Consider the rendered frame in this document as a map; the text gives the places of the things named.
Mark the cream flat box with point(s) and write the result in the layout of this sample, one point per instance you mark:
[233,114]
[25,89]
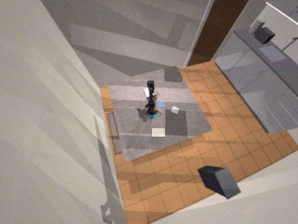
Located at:
[158,132]

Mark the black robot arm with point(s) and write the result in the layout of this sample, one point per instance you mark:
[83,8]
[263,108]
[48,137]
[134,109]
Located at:
[151,104]

